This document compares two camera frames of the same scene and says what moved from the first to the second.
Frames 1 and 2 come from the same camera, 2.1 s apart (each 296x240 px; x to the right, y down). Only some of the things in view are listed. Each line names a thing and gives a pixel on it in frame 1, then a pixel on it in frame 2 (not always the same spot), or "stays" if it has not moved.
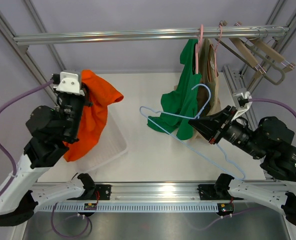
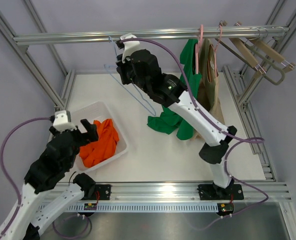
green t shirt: [179, 107] stays
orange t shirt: [99, 93] → [104, 148]
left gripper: [86, 103] → [90, 136]
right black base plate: [208, 192] stays
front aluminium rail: [149, 193] stays
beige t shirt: [208, 95] stays
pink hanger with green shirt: [197, 49] stays
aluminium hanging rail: [258, 32] stays
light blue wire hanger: [188, 143] → [105, 66]
